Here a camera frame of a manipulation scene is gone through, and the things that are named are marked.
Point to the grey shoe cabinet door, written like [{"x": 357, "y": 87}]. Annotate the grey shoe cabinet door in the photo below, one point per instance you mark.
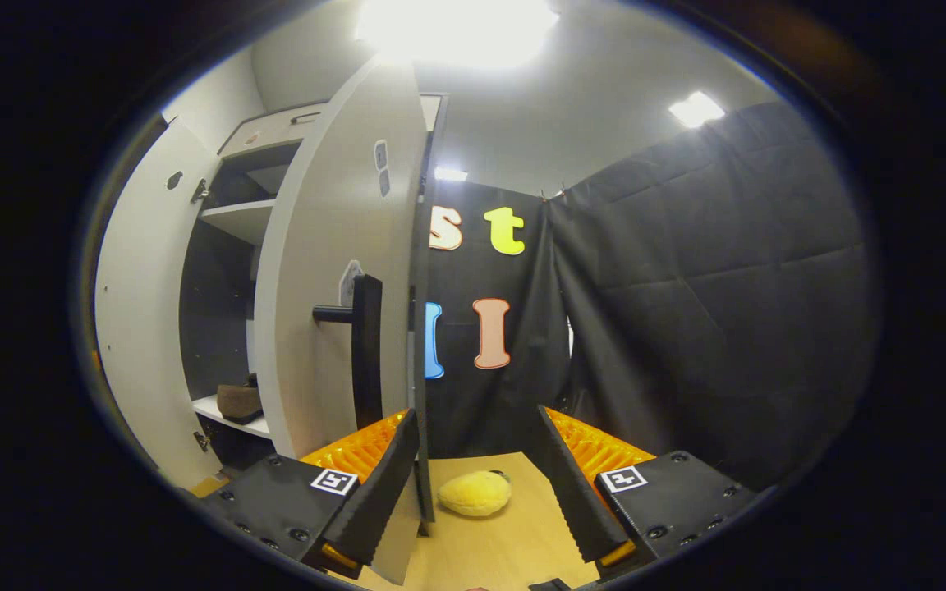
[
  {"x": 325, "y": 246},
  {"x": 144, "y": 312}
]

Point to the brown fluffy shoe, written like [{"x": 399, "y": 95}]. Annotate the brown fluffy shoe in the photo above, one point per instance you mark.
[{"x": 239, "y": 402}]

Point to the large ceiling light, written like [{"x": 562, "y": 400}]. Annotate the large ceiling light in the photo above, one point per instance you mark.
[{"x": 456, "y": 29}]

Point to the black quilted curtain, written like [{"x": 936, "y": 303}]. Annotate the black quilted curtain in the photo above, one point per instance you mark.
[{"x": 727, "y": 287}]

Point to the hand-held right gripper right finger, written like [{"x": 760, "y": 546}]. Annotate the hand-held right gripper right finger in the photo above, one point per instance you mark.
[{"x": 576, "y": 492}]

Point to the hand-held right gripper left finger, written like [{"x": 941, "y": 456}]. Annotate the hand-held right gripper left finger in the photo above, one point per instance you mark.
[{"x": 378, "y": 492}]

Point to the grey cabinet shelf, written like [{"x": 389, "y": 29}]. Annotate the grey cabinet shelf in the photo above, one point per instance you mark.
[
  {"x": 218, "y": 410},
  {"x": 239, "y": 217}
]

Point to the small ceiling light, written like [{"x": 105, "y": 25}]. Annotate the small ceiling light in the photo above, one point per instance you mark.
[
  {"x": 696, "y": 109},
  {"x": 451, "y": 174}
]

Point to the black backdrop cloth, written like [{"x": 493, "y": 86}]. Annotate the black backdrop cloth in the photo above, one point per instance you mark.
[{"x": 534, "y": 394}]

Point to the metal door hinge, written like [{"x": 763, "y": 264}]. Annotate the metal door hinge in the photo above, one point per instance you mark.
[
  {"x": 199, "y": 191},
  {"x": 202, "y": 441}
]

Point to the yellow plush toy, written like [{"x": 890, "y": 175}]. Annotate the yellow plush toy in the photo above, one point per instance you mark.
[{"x": 475, "y": 494}]

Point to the grey cabinet drawer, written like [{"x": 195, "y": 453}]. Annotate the grey cabinet drawer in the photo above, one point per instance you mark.
[{"x": 272, "y": 131}]

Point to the grey shoe cabinet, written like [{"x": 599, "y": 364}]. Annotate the grey shoe cabinet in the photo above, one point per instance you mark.
[{"x": 333, "y": 246}]

